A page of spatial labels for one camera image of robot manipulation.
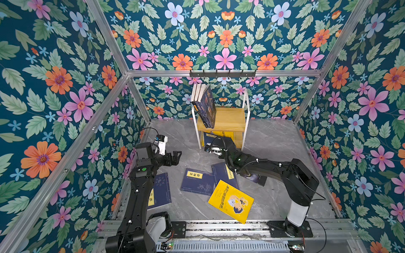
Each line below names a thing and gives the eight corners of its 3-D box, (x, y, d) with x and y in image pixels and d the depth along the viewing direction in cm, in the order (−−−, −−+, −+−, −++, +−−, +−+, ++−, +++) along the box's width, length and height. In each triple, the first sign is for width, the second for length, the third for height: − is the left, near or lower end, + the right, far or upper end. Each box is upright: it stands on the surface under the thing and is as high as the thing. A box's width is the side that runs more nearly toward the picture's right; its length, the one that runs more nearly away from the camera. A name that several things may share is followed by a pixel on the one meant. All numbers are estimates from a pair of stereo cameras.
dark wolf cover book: (245, 178, 92) (245, 177, 90) (247, 171, 95) (248, 169, 94) (264, 186, 89) (265, 185, 88) (266, 178, 92) (267, 176, 91)
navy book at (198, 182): (179, 190, 88) (179, 189, 87) (186, 169, 96) (186, 168, 95) (212, 197, 86) (212, 195, 84) (216, 175, 94) (216, 173, 92)
